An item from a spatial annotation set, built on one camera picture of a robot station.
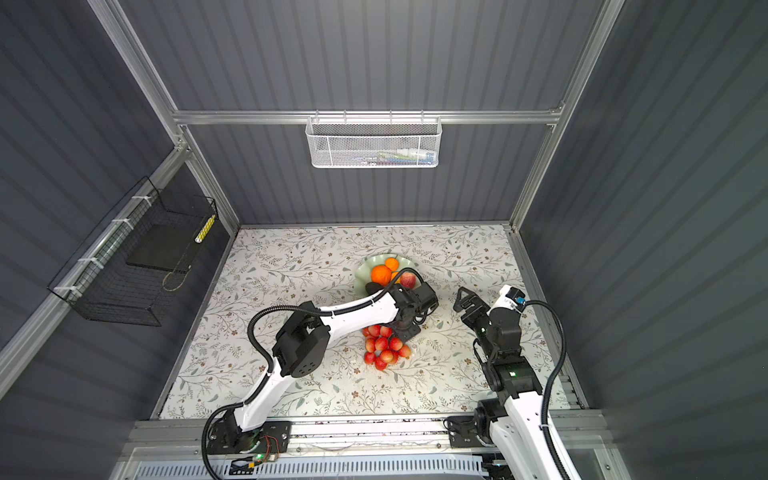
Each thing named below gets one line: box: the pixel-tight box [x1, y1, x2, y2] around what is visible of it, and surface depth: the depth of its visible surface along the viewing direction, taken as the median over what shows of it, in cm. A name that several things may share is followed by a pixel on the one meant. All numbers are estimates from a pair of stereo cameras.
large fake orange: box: [371, 265, 392, 286], surface depth 101 cm
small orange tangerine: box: [384, 257, 399, 271], surface depth 104 cm
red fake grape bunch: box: [362, 325, 411, 371], surface depth 86 cm
